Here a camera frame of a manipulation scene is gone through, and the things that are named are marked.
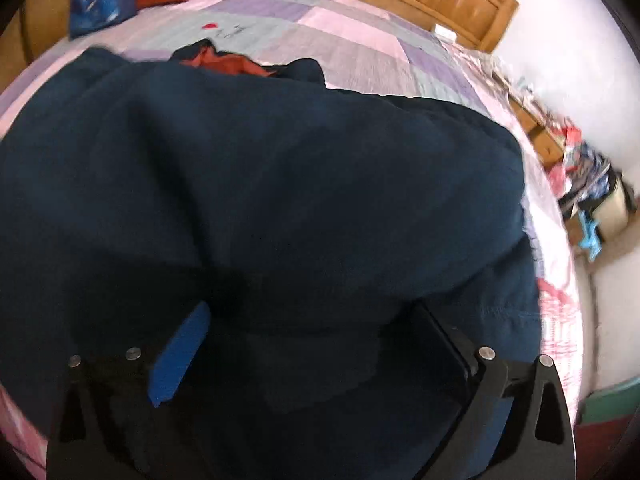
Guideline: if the wooden wardrobe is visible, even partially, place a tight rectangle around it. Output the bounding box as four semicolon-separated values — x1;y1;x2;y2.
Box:
1;0;70;89

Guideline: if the dark navy winter jacket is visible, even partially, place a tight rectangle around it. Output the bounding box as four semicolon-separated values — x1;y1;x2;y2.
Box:
1;48;541;479

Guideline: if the purple pink patchwork quilt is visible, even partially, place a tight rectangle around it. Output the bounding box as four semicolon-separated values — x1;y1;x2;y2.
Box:
1;0;582;479

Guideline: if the wooden nightstand with drawers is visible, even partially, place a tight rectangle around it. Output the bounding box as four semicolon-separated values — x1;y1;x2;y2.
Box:
508;96;564;171

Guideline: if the clutter pile in corner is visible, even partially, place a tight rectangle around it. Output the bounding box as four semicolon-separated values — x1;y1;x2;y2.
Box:
546;122;639;262

